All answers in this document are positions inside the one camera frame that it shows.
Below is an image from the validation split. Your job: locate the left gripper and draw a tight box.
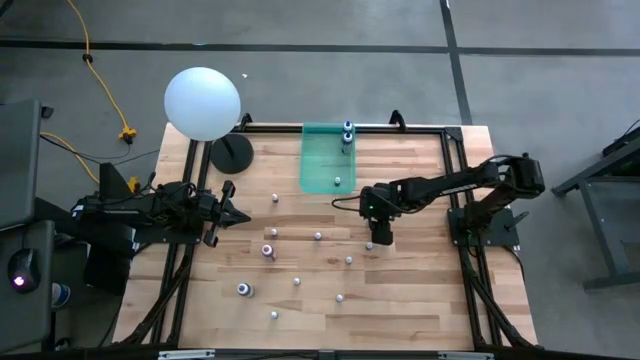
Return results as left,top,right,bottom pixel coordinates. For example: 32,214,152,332
198,180,252,248

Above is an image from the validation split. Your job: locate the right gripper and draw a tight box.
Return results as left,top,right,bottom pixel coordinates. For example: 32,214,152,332
359,183,401,247

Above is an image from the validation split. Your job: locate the teal translucent plastic bin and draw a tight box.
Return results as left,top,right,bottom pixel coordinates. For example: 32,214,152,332
298,122,358,195

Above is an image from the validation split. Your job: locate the white globe lamp black stand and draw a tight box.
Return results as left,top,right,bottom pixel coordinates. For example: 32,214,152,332
163,66,256,176

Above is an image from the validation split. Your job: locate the black computer mouse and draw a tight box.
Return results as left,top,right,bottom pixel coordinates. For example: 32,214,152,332
6,247,43,295

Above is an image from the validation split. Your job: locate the dark grey desk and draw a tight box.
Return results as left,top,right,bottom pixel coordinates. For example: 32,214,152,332
0,219,56,354
0,98,43,231

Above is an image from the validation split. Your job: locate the black aluminium table frame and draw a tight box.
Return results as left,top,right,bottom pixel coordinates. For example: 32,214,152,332
113,122,539,351

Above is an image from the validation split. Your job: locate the yellow extension cable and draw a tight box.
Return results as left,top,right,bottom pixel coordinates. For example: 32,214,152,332
39,131,141,194
66,0,139,145

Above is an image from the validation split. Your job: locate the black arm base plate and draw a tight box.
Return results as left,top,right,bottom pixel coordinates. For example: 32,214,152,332
447,206,530,249

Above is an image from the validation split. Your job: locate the silver aluminium bracket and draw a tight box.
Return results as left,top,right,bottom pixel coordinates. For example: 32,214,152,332
437,351,496,360
157,349,217,360

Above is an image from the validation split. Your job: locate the dark metal table frame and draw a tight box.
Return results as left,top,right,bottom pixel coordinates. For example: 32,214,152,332
551,118,640,292

